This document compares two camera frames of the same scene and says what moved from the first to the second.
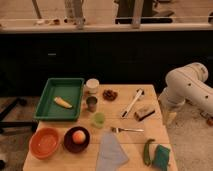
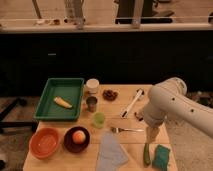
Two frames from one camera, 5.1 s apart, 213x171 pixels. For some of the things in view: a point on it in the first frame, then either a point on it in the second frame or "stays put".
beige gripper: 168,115 to 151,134
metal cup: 92,103 stays put
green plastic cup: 99,119 stays put
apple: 78,137 stays put
